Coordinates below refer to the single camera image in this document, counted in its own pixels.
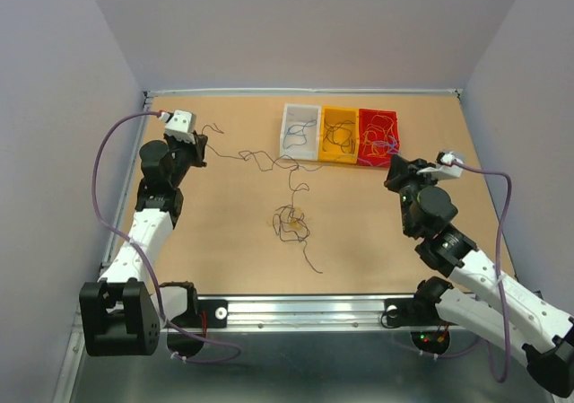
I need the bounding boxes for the blue wire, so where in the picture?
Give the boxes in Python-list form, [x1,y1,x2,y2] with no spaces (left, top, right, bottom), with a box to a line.
[281,118,318,151]

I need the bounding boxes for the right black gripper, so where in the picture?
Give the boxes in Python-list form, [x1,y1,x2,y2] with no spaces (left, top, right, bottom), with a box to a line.
[384,153,442,236]

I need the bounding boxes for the yellow plastic bin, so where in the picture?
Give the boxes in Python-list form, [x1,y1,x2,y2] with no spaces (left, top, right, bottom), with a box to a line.
[318,106,360,165]

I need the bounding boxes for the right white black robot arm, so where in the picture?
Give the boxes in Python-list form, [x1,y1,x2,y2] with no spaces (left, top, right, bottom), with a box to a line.
[384,151,573,399]

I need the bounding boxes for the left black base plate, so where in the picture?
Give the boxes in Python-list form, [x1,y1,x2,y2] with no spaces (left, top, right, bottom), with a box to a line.
[173,298,229,329]

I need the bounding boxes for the dark wires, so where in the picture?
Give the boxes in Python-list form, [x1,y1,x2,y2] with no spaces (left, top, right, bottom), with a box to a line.
[321,119,359,155]

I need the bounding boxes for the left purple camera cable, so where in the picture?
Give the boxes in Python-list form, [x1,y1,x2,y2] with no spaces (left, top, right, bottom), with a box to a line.
[91,111,242,364]

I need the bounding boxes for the aluminium front rail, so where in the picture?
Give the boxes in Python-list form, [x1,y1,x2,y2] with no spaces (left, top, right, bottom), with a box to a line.
[71,291,552,333]

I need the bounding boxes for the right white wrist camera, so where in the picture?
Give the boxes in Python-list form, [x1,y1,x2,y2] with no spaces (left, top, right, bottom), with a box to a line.
[417,150,465,181]

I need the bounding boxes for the red plastic bin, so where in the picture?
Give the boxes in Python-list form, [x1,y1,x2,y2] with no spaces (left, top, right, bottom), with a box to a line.
[357,109,400,168]

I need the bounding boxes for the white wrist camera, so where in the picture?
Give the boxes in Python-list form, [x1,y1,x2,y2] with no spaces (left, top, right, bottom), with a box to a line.
[160,110,196,144]
[417,150,465,181]

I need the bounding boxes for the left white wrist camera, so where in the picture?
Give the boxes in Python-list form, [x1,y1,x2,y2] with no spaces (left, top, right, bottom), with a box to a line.
[160,110,196,144]

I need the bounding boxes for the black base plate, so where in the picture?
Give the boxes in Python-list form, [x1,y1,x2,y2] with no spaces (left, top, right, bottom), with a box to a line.
[173,298,229,329]
[380,297,445,329]

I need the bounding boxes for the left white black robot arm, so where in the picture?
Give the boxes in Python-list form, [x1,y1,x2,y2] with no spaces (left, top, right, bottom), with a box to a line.
[79,133,208,356]

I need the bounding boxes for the coloured wire bundle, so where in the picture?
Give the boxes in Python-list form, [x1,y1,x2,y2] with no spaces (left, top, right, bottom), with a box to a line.
[199,122,324,275]

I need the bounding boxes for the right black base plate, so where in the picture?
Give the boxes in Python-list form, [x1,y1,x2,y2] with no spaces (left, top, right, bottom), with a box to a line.
[380,297,445,329]

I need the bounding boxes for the white plastic bin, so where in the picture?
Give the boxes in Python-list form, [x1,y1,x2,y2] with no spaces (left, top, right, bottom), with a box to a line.
[279,103,322,161]

